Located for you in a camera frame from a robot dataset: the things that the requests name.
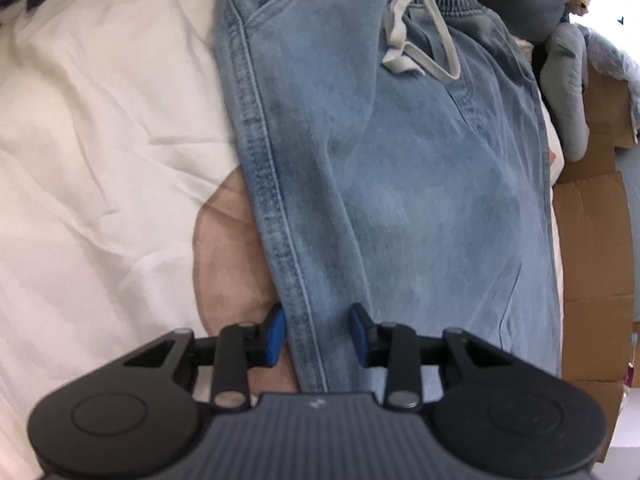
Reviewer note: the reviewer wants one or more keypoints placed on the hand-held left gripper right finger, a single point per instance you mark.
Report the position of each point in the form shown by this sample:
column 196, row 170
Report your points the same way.
column 360, row 335

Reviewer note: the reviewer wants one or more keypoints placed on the light blue jeans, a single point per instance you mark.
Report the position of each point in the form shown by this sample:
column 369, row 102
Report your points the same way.
column 400, row 185

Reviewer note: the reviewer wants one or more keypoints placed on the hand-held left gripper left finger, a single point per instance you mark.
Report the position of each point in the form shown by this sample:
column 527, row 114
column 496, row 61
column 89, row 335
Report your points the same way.
column 276, row 340

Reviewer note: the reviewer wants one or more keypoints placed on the cream bear-print blanket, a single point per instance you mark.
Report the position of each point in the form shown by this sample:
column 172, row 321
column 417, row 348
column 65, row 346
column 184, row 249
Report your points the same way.
column 100, row 135

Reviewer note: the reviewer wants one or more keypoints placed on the brown cardboard sheet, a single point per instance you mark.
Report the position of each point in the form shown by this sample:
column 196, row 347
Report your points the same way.
column 590, row 260

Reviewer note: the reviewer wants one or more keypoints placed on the brown teddy bear toy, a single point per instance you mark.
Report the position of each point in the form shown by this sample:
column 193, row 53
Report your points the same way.
column 581, row 0

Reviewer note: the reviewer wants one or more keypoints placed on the clear plastic bag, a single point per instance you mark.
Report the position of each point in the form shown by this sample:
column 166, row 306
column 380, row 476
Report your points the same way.
column 615, row 55

